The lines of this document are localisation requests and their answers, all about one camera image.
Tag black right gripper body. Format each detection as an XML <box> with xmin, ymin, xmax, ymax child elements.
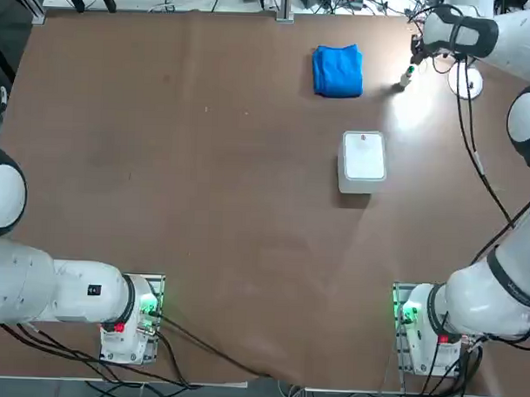
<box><xmin>409</xmin><ymin>34</ymin><xmax>428</xmax><ymax>57</ymax></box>

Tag white desk lamp black neck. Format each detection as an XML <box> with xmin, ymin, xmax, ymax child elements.
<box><xmin>446</xmin><ymin>56</ymin><xmax>486</xmax><ymax>102</ymax></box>

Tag blue folded cloth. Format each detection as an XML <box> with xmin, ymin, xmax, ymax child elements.
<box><xmin>311</xmin><ymin>42</ymin><xmax>366</xmax><ymax>100</ymax></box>

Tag white box with lid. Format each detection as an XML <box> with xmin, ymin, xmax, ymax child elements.
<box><xmin>336</xmin><ymin>130</ymin><xmax>389</xmax><ymax>197</ymax></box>

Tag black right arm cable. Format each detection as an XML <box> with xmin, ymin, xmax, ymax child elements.
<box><xmin>446</xmin><ymin>12</ymin><xmax>525</xmax><ymax>230</ymax></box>

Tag aluminium frame post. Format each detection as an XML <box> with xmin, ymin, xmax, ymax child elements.
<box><xmin>275</xmin><ymin>0</ymin><xmax>295</xmax><ymax>24</ymax></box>

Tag black right arm base cables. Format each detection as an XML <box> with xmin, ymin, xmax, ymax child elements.
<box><xmin>397</xmin><ymin>333</ymin><xmax>486</xmax><ymax>397</ymax></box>

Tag black arm base cables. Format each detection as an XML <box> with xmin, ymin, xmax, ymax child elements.
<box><xmin>0</xmin><ymin>308</ymin><xmax>276</xmax><ymax>394</ymax></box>
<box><xmin>397</xmin><ymin>333</ymin><xmax>486</xmax><ymax>397</ymax></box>

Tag black left arm base cables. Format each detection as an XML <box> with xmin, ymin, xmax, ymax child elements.
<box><xmin>0</xmin><ymin>308</ymin><xmax>276</xmax><ymax>394</ymax></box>

